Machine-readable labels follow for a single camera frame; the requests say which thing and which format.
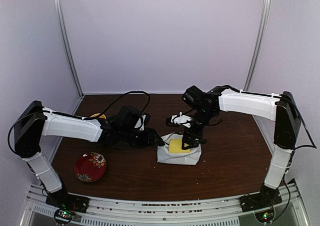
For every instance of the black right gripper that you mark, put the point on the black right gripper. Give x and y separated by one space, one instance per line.
188 132

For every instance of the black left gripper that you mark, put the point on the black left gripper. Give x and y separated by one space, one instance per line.
149 138

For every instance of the yellow sponge block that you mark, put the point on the yellow sponge block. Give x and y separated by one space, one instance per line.
176 147

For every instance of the white drawstring pouch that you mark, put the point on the white drawstring pouch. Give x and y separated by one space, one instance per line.
163 155

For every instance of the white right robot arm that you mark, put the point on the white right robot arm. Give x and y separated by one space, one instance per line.
278 108

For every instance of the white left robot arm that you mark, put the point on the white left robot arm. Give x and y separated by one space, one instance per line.
129 125

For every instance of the floral mug yellow inside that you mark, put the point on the floral mug yellow inside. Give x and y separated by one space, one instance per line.
98 115

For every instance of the red floral plate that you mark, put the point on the red floral plate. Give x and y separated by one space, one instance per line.
90 167

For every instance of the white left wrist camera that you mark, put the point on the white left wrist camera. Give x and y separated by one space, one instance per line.
142 122

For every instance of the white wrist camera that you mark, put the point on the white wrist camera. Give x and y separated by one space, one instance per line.
142 122
179 120

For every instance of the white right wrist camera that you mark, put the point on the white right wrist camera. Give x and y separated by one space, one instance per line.
179 120

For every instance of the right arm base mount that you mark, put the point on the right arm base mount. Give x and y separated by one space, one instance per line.
258 201

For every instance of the aluminium front rail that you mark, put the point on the aluminium front rail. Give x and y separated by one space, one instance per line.
227 211

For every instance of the right aluminium frame post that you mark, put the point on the right aluminium frame post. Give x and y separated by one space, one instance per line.
264 17

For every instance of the aluminium frame post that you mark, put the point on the aluminium frame post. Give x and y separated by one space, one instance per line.
264 17
67 47

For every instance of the left aluminium frame post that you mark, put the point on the left aluminium frame post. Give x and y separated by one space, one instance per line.
67 47

